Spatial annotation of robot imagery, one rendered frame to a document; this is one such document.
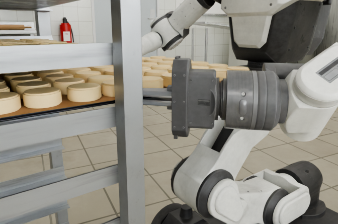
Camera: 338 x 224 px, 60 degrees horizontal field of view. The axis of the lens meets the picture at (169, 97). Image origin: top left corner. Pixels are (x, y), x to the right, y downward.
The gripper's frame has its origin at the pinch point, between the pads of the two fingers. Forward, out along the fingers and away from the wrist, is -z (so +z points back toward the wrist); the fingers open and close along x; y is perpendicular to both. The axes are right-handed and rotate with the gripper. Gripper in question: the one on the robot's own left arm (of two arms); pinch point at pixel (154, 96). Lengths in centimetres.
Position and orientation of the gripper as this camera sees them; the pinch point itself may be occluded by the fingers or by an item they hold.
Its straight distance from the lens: 46.1
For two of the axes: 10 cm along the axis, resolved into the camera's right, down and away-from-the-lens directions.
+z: 9.9, 0.4, -1.6
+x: 0.0, -9.7, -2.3
